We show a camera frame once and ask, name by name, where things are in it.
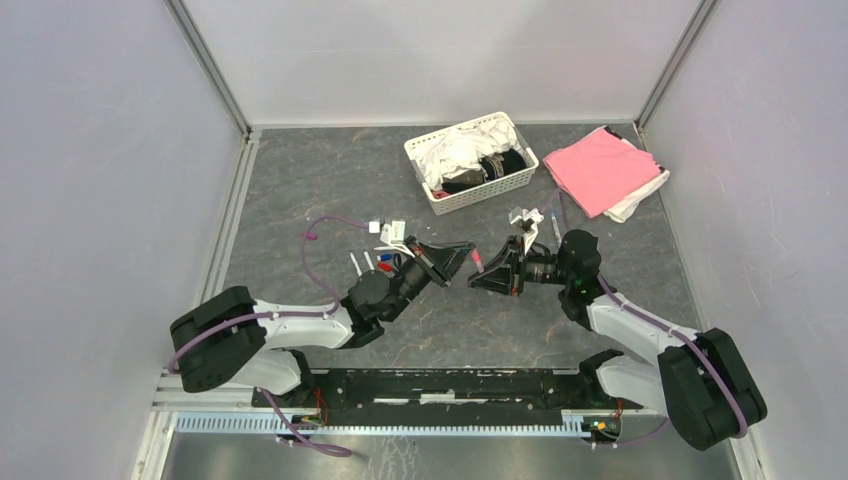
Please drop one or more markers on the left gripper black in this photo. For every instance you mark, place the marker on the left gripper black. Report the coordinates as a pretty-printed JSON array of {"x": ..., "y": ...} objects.
[{"x": 447, "y": 260}]

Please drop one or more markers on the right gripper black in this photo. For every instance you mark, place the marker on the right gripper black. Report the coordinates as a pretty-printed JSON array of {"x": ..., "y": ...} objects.
[{"x": 497, "y": 275}]

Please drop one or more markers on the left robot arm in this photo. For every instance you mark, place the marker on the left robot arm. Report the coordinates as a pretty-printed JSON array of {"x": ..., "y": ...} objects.
[{"x": 235, "y": 338}]

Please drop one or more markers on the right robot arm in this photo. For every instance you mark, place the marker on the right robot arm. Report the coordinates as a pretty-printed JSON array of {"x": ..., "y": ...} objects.
[{"x": 697, "y": 380}]

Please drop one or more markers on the white marker pen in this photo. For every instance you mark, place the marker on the white marker pen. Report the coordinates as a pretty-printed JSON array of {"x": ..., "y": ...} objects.
[{"x": 368, "y": 260}]

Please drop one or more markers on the black cloth in basket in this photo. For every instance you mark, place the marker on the black cloth in basket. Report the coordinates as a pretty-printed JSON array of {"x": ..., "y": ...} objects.
[{"x": 492, "y": 168}]

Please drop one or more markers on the white plastic basket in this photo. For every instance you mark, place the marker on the white plastic basket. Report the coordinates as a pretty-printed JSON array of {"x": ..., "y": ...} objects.
[{"x": 440, "y": 202}]

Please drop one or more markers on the white cloth in basket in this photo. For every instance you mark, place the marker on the white cloth in basket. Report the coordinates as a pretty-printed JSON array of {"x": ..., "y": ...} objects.
[{"x": 460, "y": 149}]

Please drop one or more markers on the white folded cloth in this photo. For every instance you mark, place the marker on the white folded cloth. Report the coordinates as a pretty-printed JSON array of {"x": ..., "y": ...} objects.
[{"x": 623, "y": 174}]

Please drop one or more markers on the pink folded cloth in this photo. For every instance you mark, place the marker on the pink folded cloth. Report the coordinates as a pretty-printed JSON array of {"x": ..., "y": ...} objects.
[{"x": 570, "y": 168}]

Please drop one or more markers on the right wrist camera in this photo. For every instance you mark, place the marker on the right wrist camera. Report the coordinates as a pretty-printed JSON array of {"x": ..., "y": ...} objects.
[{"x": 527, "y": 221}]

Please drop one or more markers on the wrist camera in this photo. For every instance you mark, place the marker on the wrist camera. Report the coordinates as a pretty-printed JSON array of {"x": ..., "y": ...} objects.
[
  {"x": 527, "y": 221},
  {"x": 391, "y": 232}
]

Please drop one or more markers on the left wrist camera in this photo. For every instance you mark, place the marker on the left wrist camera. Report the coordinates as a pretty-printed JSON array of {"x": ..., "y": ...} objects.
[{"x": 391, "y": 232}]

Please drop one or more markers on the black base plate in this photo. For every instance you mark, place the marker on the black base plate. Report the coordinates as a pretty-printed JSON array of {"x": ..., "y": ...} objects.
[{"x": 449, "y": 397}]

